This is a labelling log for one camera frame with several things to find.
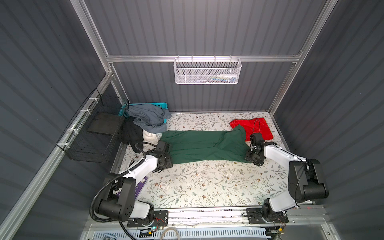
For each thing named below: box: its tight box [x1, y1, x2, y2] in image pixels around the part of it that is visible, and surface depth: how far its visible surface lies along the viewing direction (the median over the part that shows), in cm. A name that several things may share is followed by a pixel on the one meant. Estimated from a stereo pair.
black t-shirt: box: [121, 116, 144, 153], surface depth 96 cm
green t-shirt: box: [160, 125, 252, 163], surface depth 101 cm
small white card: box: [159, 182, 170, 190], surface depth 84 cm
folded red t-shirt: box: [229, 117, 274, 142], surface depth 110 cm
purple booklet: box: [135, 176, 149, 200], surface depth 84 cm
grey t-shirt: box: [128, 104, 172, 134], surface depth 108 cm
